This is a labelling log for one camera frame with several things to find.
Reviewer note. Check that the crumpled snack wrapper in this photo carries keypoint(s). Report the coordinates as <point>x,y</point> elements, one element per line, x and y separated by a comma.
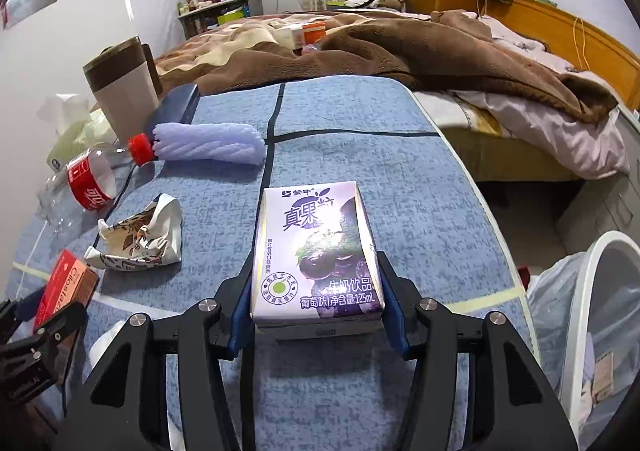
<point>149,239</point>

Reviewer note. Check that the brown fleece blanket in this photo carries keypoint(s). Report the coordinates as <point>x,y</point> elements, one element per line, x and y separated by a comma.
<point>448,52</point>

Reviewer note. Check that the cluttered shelf desk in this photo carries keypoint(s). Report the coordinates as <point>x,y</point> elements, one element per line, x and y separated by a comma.
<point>212,15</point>

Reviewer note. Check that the green tissue pack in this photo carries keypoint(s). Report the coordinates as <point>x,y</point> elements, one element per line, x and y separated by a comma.
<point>78,126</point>

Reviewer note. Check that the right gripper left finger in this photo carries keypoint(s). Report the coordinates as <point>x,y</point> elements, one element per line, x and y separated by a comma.
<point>123,405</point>

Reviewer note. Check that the purple grape milk carton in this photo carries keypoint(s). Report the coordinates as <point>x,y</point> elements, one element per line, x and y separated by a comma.
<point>315,272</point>

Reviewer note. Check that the dark blue flat case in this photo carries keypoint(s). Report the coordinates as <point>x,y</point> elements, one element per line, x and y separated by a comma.
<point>178,106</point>

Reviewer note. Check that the orange red medicine box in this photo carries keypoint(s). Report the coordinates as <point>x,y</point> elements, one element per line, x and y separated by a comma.
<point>71,280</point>

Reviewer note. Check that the pink bed sheet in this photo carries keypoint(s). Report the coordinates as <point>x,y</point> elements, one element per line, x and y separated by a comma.
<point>506,138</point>

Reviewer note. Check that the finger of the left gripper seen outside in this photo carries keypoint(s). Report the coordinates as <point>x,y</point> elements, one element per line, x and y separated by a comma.
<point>61,325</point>

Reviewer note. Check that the beige brown tumbler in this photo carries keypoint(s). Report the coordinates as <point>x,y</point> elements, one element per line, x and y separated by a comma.
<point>124,80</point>

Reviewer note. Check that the blue patterned table cover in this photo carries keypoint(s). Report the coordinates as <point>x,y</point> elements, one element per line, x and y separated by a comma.
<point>425,213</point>

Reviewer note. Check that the wooden headboard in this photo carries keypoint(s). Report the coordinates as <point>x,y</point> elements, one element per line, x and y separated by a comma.
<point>571,38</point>

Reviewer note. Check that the clear cola bottle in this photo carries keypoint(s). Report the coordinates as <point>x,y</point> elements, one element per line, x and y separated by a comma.
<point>91,180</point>

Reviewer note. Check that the orange box on bed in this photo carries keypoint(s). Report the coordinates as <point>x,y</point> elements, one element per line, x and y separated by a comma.
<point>297,36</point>

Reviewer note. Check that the white trash bin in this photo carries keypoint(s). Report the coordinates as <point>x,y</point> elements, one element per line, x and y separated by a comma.
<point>585,310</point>

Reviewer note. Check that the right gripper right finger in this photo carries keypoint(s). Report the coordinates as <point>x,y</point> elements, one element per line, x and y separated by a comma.
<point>511,405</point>

